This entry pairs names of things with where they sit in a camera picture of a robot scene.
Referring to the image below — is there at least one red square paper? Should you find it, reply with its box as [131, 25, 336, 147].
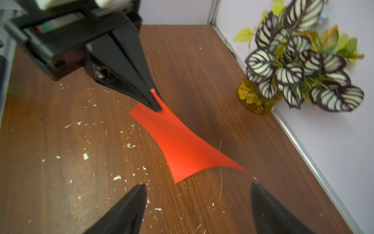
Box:
[130, 89, 247, 183]

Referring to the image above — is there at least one artificial plant in amber vase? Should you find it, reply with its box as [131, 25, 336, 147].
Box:
[235, 1, 364, 115]

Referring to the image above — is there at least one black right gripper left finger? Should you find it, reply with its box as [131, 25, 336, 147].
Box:
[85, 184, 147, 234]

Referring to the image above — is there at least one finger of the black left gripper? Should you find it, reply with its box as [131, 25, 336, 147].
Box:
[111, 13, 159, 101]
[85, 36, 161, 112]

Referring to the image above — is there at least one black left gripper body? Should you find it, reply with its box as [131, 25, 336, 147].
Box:
[4, 1, 141, 81]

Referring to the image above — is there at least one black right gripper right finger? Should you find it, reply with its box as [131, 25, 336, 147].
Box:
[250, 183, 313, 234]

